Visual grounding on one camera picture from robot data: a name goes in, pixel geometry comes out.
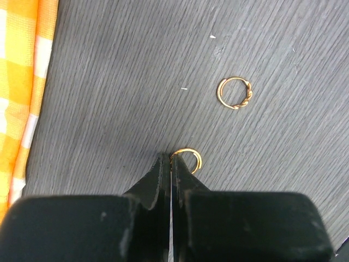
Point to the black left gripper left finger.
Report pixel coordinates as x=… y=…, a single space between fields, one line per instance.
x=134 y=226

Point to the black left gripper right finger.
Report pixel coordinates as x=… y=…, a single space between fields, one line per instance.
x=243 y=226

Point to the yellow white checkered cloth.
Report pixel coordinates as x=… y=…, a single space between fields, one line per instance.
x=27 y=33

